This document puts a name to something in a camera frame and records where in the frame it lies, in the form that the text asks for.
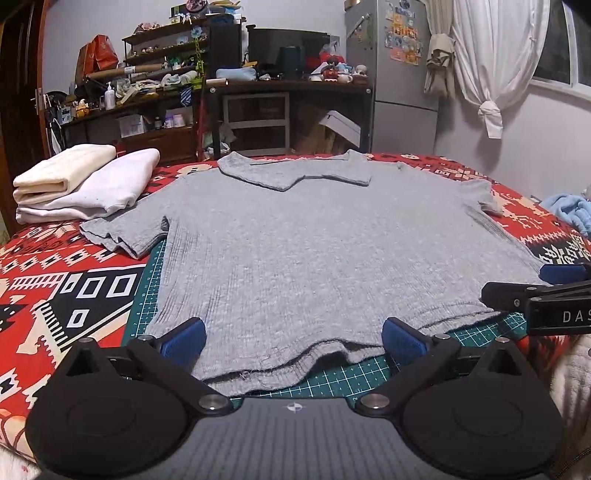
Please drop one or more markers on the orange paper bag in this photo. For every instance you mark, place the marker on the orange paper bag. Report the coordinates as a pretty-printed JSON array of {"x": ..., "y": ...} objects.
[{"x": 99, "y": 57}]

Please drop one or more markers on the pile of flat cardboard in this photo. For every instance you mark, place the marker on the pile of flat cardboard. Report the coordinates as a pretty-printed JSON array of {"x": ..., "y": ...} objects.
[{"x": 309, "y": 134}]

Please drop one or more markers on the light blue pouch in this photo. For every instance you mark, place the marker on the light blue pouch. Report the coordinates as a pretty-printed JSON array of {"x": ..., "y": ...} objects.
[{"x": 235, "y": 74}]

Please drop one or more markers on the silver refrigerator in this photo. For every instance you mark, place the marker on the silver refrigerator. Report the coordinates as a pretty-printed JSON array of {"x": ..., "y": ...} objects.
[{"x": 397, "y": 115}]

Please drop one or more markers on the white carton box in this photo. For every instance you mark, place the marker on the white carton box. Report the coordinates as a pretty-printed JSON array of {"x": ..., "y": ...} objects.
[{"x": 132, "y": 126}]

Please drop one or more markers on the cluster of small figurines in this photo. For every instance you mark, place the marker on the cluster of small figurines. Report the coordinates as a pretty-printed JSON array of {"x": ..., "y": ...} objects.
[{"x": 337, "y": 69}]

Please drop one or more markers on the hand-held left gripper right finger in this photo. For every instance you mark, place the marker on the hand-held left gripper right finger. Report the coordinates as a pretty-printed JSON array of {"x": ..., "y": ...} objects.
[{"x": 401, "y": 344}]

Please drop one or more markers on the black shelf unit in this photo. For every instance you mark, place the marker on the black shelf unit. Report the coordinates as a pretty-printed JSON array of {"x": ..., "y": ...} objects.
[
  {"x": 286, "y": 86},
  {"x": 157, "y": 97}
]

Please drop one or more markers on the beige hanging cloth bag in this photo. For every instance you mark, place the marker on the beige hanging cloth bag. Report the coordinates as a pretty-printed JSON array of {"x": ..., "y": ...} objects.
[{"x": 441, "y": 64}]

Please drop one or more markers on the light blue fleece garment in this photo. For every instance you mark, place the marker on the light blue fleece garment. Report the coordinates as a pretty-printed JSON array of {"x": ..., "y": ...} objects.
[{"x": 568, "y": 214}]

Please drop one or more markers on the black monitor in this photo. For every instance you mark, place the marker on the black monitor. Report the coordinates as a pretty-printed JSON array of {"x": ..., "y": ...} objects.
[{"x": 268, "y": 44}]

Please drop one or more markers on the dark teal speaker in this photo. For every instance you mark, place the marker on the dark teal speaker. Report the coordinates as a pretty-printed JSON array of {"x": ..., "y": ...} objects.
[{"x": 290, "y": 63}]

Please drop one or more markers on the grey knit shirt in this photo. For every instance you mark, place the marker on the grey knit shirt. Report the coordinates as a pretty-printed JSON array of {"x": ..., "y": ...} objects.
[{"x": 314, "y": 258}]

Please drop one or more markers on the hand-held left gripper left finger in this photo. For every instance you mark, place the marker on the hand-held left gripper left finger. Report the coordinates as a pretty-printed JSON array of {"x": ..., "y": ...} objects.
[{"x": 184, "y": 341}]

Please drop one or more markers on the brown paper roll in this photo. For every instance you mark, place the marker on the brown paper roll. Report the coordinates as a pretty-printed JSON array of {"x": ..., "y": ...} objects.
[{"x": 124, "y": 71}]

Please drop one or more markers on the green cutting mat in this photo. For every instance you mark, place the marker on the green cutting mat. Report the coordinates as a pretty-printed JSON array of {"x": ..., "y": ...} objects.
[{"x": 332, "y": 381}]

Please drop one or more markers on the white plastic drawer unit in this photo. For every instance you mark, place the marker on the white plastic drawer unit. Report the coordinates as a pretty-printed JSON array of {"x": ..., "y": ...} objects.
[{"x": 256, "y": 122}]

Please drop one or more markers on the folded white cloth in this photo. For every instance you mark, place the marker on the folded white cloth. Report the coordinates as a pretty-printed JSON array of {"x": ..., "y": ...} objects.
[{"x": 115, "y": 189}]

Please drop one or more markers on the folded cream cloth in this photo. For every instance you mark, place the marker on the folded cream cloth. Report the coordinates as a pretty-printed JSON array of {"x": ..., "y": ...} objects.
[{"x": 64, "y": 168}]

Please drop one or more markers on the window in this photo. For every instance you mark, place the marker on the window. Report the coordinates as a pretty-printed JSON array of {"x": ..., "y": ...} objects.
[{"x": 563, "y": 46}]

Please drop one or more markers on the white tied curtain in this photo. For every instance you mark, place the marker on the white tied curtain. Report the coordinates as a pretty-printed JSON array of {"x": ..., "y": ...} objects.
[{"x": 489, "y": 60}]

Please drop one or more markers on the cream fleece cloth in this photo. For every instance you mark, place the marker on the cream fleece cloth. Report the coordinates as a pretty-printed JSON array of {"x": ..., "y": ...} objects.
[{"x": 572, "y": 378}]

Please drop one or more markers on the red patterned blanket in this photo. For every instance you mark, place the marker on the red patterned blanket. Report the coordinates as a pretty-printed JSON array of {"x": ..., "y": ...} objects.
[{"x": 46, "y": 258}]

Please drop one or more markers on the white face mask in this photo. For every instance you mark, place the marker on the white face mask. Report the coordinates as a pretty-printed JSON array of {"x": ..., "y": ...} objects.
[{"x": 54, "y": 138}]

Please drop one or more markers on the dark wooden dresser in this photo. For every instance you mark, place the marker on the dark wooden dresser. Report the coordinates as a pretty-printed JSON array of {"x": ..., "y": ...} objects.
[{"x": 157, "y": 145}]

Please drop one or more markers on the colourful fridge stickers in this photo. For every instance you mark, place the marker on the colourful fridge stickers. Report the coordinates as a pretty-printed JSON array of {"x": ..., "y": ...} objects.
[{"x": 404, "y": 32}]

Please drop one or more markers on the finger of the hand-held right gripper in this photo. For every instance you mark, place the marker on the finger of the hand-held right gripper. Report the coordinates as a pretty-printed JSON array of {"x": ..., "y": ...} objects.
[
  {"x": 565, "y": 273},
  {"x": 503, "y": 294}
]

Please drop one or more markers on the white flat box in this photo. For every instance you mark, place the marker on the white flat box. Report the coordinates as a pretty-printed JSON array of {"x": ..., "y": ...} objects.
[{"x": 341, "y": 127}]

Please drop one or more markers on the white lotion bottle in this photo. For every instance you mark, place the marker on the white lotion bottle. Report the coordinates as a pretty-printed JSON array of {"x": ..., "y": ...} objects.
[{"x": 109, "y": 98}]

